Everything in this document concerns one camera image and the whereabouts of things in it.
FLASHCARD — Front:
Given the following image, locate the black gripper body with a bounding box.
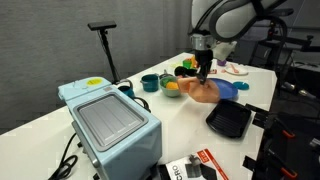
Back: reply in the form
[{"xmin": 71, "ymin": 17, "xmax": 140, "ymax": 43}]
[{"xmin": 194, "ymin": 49, "xmax": 214, "ymax": 68}]

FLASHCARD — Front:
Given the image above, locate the orange towel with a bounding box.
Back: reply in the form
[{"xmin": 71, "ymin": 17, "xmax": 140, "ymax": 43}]
[{"xmin": 176, "ymin": 77, "xmax": 222, "ymax": 104}]

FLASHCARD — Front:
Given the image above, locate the blue plate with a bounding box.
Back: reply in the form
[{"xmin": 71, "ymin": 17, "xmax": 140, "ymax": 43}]
[{"xmin": 208, "ymin": 77, "xmax": 240, "ymax": 101}]

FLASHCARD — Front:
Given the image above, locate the black bowl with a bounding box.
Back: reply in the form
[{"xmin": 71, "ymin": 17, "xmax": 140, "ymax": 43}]
[{"xmin": 184, "ymin": 68, "xmax": 200, "ymax": 79}]

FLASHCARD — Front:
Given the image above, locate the orange bottle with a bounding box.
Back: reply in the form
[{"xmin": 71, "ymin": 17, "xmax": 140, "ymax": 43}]
[{"xmin": 189, "ymin": 55, "xmax": 198, "ymax": 69}]

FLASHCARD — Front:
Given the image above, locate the green plastic cup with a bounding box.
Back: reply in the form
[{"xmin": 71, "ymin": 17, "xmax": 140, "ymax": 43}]
[{"xmin": 182, "ymin": 59, "xmax": 193, "ymax": 70}]

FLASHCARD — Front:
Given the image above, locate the small black cup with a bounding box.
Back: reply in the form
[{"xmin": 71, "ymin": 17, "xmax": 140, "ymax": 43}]
[{"xmin": 174, "ymin": 65, "xmax": 188, "ymax": 79}]

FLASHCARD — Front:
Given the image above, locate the pink spoon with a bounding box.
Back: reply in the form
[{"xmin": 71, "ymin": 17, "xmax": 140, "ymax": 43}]
[{"xmin": 229, "ymin": 64, "xmax": 241, "ymax": 75}]

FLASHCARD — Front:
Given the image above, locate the orange toy food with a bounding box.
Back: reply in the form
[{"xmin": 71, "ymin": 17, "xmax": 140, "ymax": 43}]
[{"xmin": 165, "ymin": 81, "xmax": 180, "ymax": 91}]

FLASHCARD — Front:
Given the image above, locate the small dark frying pan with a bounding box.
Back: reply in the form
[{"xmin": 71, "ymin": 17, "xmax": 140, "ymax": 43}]
[{"xmin": 159, "ymin": 69, "xmax": 175, "ymax": 80}]

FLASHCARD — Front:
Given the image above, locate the green toy food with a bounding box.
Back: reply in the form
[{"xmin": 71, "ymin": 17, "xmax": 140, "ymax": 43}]
[{"xmin": 161, "ymin": 77, "xmax": 174, "ymax": 88}]

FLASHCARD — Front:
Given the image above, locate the small teal lid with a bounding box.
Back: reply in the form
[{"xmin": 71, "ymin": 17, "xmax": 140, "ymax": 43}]
[{"xmin": 232, "ymin": 80, "xmax": 250, "ymax": 91}]

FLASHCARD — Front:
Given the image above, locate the pale green bowl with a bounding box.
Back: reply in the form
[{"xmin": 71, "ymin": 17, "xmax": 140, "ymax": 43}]
[{"xmin": 159, "ymin": 75, "xmax": 183, "ymax": 98}]

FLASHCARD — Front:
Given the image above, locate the black ridged grill tray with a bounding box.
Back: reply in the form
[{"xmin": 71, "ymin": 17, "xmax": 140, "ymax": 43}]
[{"xmin": 205, "ymin": 99, "xmax": 253, "ymax": 139}]

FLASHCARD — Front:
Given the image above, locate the teal toy pot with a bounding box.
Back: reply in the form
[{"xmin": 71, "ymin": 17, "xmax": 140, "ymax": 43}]
[{"xmin": 140, "ymin": 73, "xmax": 161, "ymax": 93}]

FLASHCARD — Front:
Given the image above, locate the teal mug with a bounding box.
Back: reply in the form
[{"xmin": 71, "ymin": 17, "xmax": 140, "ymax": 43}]
[{"xmin": 116, "ymin": 79, "xmax": 136, "ymax": 100}]

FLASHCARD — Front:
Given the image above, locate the black tripod boom stand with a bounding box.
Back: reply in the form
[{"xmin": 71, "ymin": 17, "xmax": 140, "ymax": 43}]
[{"xmin": 249, "ymin": 16, "xmax": 320, "ymax": 101}]

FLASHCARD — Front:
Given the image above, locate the printed product manual booklet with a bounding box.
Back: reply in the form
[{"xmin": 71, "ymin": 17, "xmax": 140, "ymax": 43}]
[{"xmin": 164, "ymin": 148, "xmax": 230, "ymax": 180}]

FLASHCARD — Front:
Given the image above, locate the light blue toaster oven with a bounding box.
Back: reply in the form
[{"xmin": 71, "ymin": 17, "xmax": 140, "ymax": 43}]
[{"xmin": 57, "ymin": 77, "xmax": 163, "ymax": 180}]

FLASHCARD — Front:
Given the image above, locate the black clamp orange tip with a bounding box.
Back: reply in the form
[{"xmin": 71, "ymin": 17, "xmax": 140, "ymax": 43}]
[
  {"xmin": 266, "ymin": 149, "xmax": 299, "ymax": 180},
  {"xmin": 266, "ymin": 116, "xmax": 297, "ymax": 140}
]

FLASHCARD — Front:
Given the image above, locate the black camera stand pole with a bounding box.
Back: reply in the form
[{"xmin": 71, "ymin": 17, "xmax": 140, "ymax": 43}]
[{"xmin": 98, "ymin": 29, "xmax": 122, "ymax": 85}]

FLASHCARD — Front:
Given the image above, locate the black bar camera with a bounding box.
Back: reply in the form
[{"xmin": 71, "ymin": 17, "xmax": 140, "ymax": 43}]
[{"xmin": 87, "ymin": 21, "xmax": 118, "ymax": 32}]

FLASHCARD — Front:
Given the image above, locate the black metal frame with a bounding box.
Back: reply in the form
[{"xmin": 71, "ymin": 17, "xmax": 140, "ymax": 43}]
[{"xmin": 256, "ymin": 111, "xmax": 320, "ymax": 180}]

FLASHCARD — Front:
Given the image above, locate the black power cable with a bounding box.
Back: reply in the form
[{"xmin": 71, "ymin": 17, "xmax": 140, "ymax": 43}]
[{"xmin": 48, "ymin": 132, "xmax": 79, "ymax": 180}]

